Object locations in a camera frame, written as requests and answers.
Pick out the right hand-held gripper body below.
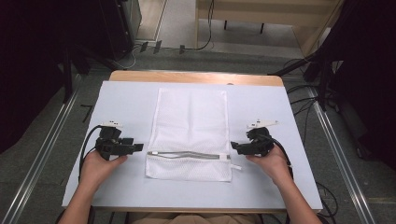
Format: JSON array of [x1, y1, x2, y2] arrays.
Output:
[[244, 119, 280, 158]]

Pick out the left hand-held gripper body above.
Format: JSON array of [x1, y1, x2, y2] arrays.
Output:
[[94, 120, 135, 161]]

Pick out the white mesh laundry bag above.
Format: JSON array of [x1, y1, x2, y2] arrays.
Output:
[[144, 87, 243, 183]]

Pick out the person's right hand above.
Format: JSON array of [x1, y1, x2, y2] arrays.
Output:
[[245, 144, 294, 189]]

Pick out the person's left hand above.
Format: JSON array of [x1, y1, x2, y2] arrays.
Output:
[[78, 150, 129, 189]]

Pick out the white table sheet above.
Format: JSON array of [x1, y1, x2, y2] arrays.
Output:
[[61, 80, 324, 212]]

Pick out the black metal stand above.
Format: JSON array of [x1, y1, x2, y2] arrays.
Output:
[[270, 49, 340, 112], [60, 43, 120, 105]]

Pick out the wooden table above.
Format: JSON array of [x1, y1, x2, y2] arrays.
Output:
[[61, 69, 324, 216]]

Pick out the person's beige trousers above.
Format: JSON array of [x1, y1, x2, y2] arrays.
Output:
[[129, 212, 262, 224]]

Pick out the black curtain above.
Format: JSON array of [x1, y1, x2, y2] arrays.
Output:
[[314, 0, 396, 172], [0, 0, 108, 155]]

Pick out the black equipment cabinet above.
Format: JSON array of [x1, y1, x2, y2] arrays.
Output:
[[98, 0, 143, 62]]

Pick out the light wooden bench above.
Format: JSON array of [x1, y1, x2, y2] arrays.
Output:
[[194, 0, 346, 58]]

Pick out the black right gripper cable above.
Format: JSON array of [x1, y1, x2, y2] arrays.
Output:
[[263, 133, 295, 181]]

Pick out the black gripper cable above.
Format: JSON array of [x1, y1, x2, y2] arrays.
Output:
[[263, 133, 295, 181], [78, 124, 104, 183]]

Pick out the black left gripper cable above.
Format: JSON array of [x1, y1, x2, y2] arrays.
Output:
[[78, 124, 104, 183]]

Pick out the bundle of black floor cables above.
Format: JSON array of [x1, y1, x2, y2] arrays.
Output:
[[281, 57, 321, 147]]

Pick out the metal floor rail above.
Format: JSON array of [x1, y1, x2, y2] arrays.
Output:
[[1, 74, 82, 224], [306, 86, 378, 224]]

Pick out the black floor cable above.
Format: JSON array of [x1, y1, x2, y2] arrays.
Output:
[[178, 0, 216, 55]]

